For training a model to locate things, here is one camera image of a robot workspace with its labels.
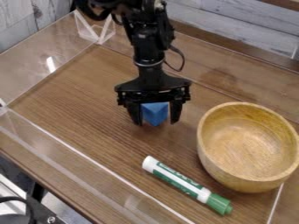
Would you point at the blue foam block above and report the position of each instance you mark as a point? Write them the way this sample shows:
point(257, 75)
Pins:
point(154, 112)

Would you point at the black equipment with cable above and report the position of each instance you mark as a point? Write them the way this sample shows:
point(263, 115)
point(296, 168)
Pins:
point(26, 212)

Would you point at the green white marker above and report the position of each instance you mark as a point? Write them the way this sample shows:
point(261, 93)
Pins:
point(218, 204)

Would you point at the brown wooden bowl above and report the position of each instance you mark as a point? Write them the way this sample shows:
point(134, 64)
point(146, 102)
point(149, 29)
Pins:
point(247, 146)

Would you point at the clear acrylic tray wall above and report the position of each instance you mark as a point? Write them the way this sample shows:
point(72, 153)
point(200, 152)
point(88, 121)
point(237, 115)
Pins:
point(66, 134)

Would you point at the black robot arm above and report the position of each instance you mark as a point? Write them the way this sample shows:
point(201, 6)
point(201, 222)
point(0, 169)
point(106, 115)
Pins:
point(149, 33)

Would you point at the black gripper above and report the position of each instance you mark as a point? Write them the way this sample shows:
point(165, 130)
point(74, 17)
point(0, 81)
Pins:
point(152, 86)

